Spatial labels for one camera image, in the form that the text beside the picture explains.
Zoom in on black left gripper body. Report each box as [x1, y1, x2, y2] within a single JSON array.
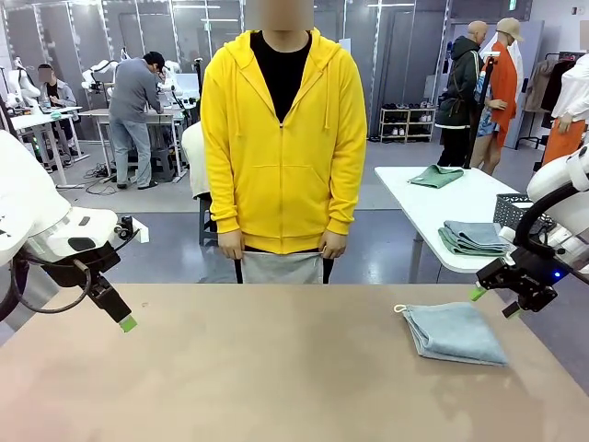
[[47, 239, 122, 298]]

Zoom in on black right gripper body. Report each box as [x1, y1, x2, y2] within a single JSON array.
[[476, 257, 559, 315]]

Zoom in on light blue towel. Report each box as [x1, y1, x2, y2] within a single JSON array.
[[393, 301, 511, 368]]

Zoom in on person's left forearm yellow sleeve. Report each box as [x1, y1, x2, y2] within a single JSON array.
[[325, 151, 367, 237]]

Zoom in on person's right forearm yellow sleeve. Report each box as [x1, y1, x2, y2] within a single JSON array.
[[201, 151, 241, 237]]

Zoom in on grey plastic basket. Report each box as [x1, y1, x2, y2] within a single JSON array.
[[494, 192, 539, 231]]

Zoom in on person's right hand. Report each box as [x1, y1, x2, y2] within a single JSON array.
[[219, 230, 247, 261]]

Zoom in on person's left hand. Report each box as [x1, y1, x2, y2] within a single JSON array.
[[319, 231, 349, 261]]

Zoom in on green stacked towel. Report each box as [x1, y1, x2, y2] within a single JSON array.
[[436, 227, 511, 258]]

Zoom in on blue-grey stacked towel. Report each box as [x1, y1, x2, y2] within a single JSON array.
[[443, 219, 507, 246]]

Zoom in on white side table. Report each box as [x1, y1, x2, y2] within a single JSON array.
[[374, 164, 589, 285]]

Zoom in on green folded cloth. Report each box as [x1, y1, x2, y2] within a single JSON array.
[[408, 164, 466, 190]]

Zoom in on black stool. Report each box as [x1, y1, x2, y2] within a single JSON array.
[[149, 145, 179, 181]]

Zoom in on person in cream sweater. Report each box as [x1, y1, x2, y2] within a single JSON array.
[[181, 122, 213, 202]]

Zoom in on light wooden desk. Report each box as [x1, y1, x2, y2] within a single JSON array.
[[77, 108, 190, 183]]

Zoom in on white desk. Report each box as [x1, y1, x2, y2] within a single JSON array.
[[8, 106, 91, 189]]

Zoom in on seated person in grey jacket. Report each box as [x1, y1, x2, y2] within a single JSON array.
[[36, 64, 80, 160]]

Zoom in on man in grey sweater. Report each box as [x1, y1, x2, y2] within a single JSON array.
[[108, 51, 166, 191]]

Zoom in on white shoe rack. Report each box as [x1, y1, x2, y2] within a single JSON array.
[[379, 101, 437, 144]]

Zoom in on mannequin in orange with cap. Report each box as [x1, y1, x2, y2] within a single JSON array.
[[471, 17, 525, 176]]

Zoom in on clothes rack with coats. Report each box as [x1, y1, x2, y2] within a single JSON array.
[[524, 52, 576, 151]]

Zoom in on mannequin with white top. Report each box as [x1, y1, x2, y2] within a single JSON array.
[[541, 52, 589, 168]]

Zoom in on mannequin in dark jacket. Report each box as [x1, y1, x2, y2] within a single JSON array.
[[434, 20, 491, 169]]

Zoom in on person in yellow hoodie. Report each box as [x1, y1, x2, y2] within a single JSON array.
[[200, 0, 369, 285]]

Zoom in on black tripod stand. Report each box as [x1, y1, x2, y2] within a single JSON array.
[[462, 51, 502, 169]]

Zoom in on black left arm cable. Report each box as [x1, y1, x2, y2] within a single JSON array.
[[0, 256, 93, 324]]

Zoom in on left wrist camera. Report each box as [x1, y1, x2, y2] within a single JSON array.
[[113, 215, 151, 245]]

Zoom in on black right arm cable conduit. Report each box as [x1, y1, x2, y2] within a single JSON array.
[[512, 181, 579, 260]]

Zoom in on black floor cables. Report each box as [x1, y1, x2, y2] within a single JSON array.
[[84, 162, 117, 186]]

